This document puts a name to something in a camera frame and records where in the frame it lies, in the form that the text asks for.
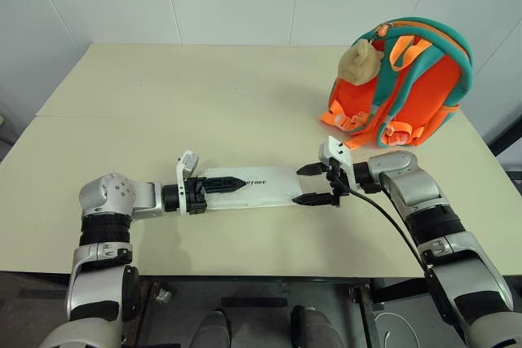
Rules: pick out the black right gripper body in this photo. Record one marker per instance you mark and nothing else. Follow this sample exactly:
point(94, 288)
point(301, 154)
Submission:
point(336, 185)

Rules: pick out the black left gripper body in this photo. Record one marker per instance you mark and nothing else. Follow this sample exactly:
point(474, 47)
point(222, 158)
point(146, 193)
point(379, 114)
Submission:
point(197, 201)

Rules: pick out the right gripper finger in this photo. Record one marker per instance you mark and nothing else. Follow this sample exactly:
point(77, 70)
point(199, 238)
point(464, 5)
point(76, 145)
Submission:
point(312, 199)
point(313, 169)

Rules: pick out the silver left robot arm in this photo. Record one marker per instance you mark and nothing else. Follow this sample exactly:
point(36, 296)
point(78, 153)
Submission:
point(110, 197)

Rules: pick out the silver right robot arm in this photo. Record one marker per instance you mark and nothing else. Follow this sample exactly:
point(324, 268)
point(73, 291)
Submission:
point(424, 197)

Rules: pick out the flat white box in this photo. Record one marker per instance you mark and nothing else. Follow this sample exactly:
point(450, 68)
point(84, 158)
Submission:
point(265, 187)

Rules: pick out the orange and teal backpack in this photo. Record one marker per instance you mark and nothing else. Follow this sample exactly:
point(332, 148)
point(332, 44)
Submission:
point(412, 91)

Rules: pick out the small clear plastic piece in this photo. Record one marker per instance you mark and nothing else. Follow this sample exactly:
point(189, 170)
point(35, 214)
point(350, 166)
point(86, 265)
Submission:
point(164, 295)

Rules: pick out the beige plush toy charm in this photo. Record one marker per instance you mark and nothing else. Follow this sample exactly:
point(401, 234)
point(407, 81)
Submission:
point(361, 64)

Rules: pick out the dark rounded grey shape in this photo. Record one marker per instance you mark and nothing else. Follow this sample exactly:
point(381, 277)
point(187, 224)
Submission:
point(314, 327)
point(212, 329)

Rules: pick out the black stand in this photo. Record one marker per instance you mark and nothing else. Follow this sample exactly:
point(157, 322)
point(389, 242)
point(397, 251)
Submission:
point(507, 148)

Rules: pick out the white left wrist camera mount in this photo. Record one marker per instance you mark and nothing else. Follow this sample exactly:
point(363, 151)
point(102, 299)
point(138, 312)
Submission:
point(182, 185)

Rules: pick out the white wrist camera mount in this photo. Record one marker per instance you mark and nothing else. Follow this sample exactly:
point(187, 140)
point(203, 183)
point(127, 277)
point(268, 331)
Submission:
point(340, 151)
point(182, 185)

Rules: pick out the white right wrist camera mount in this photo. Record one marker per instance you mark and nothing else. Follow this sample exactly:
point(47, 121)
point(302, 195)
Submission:
point(340, 151)

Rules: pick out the black metal table frame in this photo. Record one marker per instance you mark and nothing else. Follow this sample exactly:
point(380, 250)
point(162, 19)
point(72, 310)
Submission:
point(367, 307)

